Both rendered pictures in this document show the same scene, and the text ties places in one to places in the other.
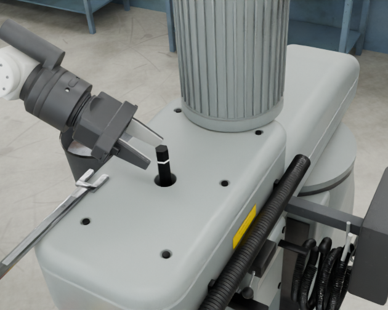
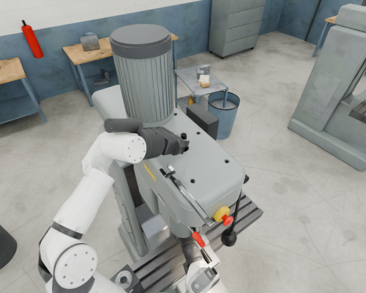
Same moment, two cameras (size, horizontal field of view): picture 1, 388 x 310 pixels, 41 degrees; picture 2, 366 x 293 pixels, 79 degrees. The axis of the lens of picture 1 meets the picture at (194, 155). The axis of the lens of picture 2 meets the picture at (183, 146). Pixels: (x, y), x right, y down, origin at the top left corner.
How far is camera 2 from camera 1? 71 cm
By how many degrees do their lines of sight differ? 48
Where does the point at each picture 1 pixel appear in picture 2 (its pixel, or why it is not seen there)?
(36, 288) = not seen: outside the picture
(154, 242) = (219, 162)
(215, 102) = (164, 110)
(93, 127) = (173, 141)
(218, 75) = (164, 97)
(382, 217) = (207, 118)
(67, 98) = (159, 136)
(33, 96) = (149, 146)
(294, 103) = not seen: hidden behind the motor
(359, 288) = not seen: hidden behind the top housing
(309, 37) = (10, 108)
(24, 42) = (126, 124)
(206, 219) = (215, 144)
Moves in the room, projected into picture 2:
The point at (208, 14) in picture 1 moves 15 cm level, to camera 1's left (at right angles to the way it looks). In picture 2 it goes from (158, 71) to (134, 93)
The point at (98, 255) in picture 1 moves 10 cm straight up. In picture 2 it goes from (216, 182) to (220, 160)
